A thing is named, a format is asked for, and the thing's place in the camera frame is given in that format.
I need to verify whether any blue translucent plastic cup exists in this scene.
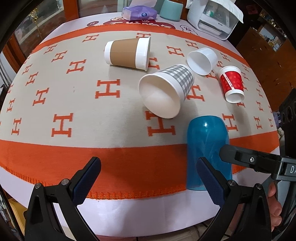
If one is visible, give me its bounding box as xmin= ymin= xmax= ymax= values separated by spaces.
xmin=186 ymin=115 xmax=232 ymax=191

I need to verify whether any red patterned paper cup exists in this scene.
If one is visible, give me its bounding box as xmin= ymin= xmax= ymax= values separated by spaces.
xmin=218 ymin=66 xmax=244 ymax=103

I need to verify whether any white plastic cup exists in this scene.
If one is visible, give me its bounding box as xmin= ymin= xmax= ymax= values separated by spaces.
xmin=187 ymin=48 xmax=218 ymax=76

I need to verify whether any grey checkered paper cup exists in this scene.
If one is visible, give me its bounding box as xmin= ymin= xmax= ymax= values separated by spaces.
xmin=138 ymin=64 xmax=195 ymax=119

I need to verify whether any brown sleeve paper cup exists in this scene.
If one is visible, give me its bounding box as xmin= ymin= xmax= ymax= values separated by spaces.
xmin=104 ymin=37 xmax=151 ymax=71

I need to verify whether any person's hand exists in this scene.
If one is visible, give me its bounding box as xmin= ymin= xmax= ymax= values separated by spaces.
xmin=267 ymin=182 xmax=282 ymax=231

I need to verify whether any wooden shelf cabinet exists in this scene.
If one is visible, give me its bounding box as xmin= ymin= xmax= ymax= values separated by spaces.
xmin=234 ymin=4 xmax=296 ymax=112

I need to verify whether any orange beige H-pattern cloth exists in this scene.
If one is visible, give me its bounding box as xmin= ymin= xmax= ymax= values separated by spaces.
xmin=0 ymin=22 xmax=280 ymax=200

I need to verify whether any white countertop appliance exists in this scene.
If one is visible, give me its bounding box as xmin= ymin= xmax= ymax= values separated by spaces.
xmin=187 ymin=0 xmax=240 ymax=41

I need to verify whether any white cloth on appliance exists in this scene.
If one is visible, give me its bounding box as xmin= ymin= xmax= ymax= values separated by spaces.
xmin=186 ymin=0 xmax=244 ymax=24

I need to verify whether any light blue canister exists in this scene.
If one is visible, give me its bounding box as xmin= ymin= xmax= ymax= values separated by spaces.
xmin=159 ymin=0 xmax=184 ymax=22

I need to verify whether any purple tissue pack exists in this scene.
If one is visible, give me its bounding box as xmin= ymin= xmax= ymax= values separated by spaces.
xmin=122 ymin=0 xmax=158 ymax=21

